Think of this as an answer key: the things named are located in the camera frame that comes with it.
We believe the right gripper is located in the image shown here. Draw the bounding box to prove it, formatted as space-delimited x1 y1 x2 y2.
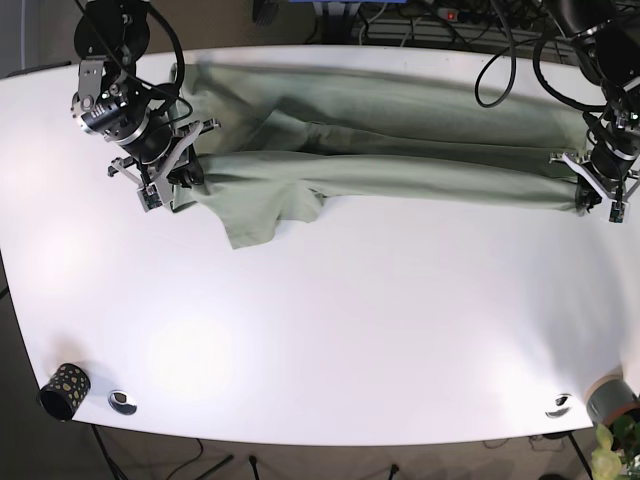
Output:
107 119 221 212

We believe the black gold-dotted cup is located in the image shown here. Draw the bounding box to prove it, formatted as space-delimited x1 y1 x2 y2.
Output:
37 363 91 422

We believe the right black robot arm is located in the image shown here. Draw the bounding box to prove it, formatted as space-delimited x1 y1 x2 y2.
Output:
71 1 219 211

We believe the grey flower pot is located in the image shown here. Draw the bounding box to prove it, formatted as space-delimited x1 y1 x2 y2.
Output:
584 375 639 427

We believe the left silver table grommet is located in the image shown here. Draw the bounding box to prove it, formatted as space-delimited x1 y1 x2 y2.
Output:
107 390 137 416

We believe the right silver table grommet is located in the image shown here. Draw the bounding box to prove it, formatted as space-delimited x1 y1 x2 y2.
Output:
544 393 574 420

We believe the sage green T-shirt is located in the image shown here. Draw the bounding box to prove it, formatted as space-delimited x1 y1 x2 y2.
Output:
170 64 588 249

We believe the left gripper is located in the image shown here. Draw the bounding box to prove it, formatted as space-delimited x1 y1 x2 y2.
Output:
550 140 639 223

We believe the green potted plant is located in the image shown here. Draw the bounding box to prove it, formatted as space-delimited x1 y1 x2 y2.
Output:
591 414 639 480

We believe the silver table grommet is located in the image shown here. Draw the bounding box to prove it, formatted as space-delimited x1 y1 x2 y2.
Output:
544 393 574 420
107 390 137 416

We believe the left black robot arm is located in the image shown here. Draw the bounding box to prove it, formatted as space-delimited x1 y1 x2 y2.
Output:
532 1 639 224

